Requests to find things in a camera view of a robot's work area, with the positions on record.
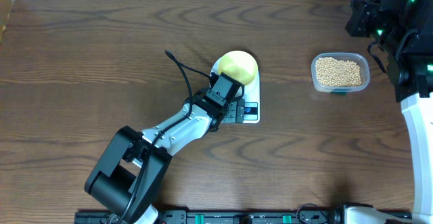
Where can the pale yellow bowl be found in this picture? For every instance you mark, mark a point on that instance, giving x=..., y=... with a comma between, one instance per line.
x=239, y=65

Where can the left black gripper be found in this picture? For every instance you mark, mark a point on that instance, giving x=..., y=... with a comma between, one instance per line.
x=240, y=114

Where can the white digital kitchen scale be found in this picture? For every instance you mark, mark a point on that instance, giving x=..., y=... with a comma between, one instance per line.
x=252, y=101

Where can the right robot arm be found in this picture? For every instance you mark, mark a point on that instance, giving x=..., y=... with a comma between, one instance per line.
x=403, y=29

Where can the pile of soybeans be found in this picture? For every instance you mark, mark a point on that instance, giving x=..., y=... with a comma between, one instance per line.
x=338, y=73

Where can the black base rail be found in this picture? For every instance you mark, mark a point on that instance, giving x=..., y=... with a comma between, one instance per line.
x=184, y=217

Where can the clear plastic container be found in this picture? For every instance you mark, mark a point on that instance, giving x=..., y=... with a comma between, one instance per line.
x=360, y=60

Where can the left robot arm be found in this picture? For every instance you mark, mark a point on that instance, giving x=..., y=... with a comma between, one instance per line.
x=127, y=175

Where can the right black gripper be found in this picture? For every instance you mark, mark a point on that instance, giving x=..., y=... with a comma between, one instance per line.
x=362, y=7

